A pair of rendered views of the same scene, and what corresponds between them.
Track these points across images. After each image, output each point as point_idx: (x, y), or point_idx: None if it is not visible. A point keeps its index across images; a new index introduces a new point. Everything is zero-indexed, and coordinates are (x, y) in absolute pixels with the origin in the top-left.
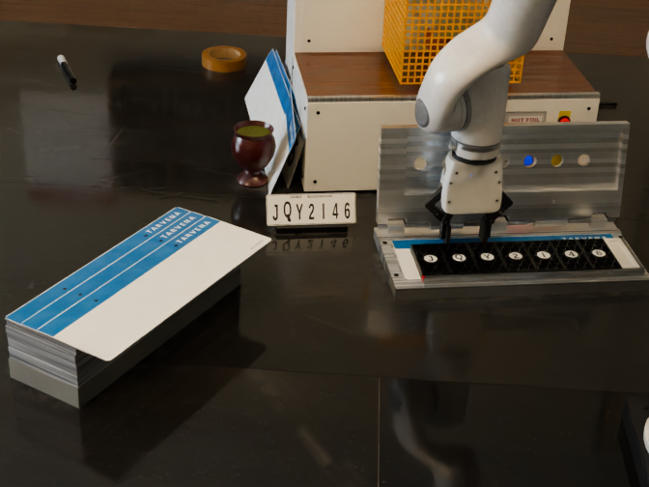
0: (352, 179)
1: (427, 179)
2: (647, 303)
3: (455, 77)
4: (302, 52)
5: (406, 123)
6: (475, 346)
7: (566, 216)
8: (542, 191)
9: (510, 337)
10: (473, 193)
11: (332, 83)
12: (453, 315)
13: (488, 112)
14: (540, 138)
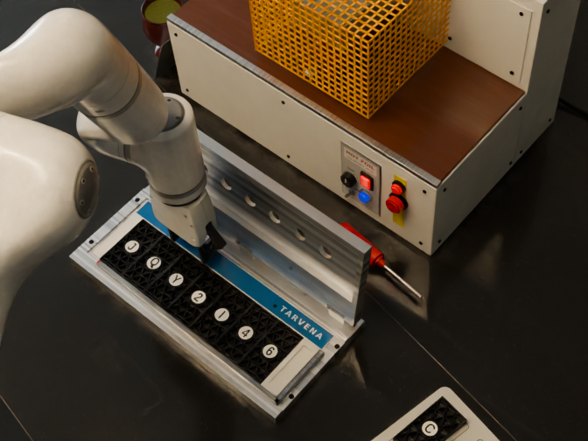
0: (216, 108)
1: None
2: (248, 435)
3: (77, 123)
4: None
5: (251, 90)
6: (52, 358)
7: (303, 289)
8: (280, 252)
9: (87, 372)
10: (171, 219)
11: (220, 7)
12: (86, 314)
13: (149, 164)
14: (283, 204)
